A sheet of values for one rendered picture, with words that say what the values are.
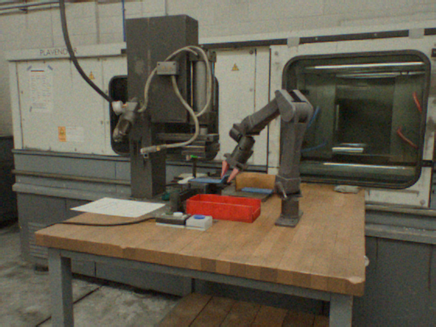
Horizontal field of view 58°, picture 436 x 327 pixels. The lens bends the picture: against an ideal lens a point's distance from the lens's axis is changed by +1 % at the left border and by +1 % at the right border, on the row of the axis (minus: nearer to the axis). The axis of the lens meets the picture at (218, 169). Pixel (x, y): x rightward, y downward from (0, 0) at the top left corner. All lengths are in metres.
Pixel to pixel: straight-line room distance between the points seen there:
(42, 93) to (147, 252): 2.12
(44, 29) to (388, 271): 5.28
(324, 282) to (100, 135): 2.06
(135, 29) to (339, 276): 1.23
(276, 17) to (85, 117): 2.44
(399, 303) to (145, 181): 1.41
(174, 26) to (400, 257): 1.52
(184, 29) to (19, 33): 5.04
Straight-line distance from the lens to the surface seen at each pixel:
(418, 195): 2.10
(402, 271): 2.23
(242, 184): 1.86
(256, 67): 2.22
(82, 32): 5.64
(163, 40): 1.67
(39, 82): 3.12
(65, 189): 3.00
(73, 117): 2.91
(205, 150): 1.54
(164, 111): 1.65
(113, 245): 1.20
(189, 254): 1.09
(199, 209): 1.42
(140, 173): 1.73
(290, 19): 4.43
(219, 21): 4.68
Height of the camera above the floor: 1.30
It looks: 9 degrees down
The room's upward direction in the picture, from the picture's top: straight up
